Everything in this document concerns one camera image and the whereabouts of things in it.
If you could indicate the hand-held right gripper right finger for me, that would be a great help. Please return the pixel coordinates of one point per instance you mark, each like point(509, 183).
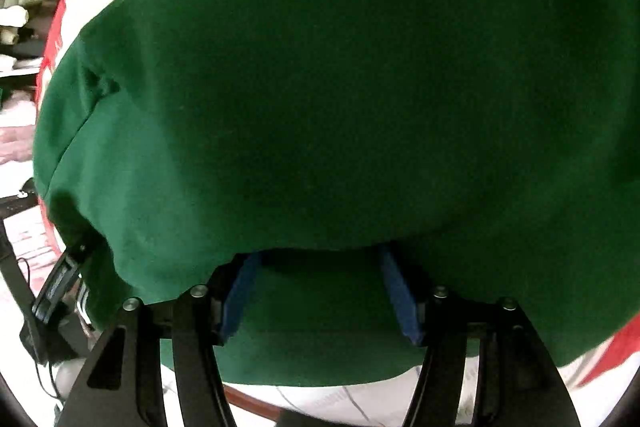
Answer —
point(400, 297)

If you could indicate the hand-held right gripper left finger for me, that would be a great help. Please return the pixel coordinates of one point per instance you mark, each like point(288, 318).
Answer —
point(240, 292)

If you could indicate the green and white sweatshirt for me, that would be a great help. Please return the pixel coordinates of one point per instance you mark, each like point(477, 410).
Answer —
point(325, 82)

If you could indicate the black metal stand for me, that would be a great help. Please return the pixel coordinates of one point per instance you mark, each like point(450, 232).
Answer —
point(15, 257)

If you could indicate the pink cloth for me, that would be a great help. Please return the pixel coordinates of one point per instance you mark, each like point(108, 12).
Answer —
point(15, 144)

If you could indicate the red floral blanket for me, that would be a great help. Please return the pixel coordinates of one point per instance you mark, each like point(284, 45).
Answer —
point(620, 352)

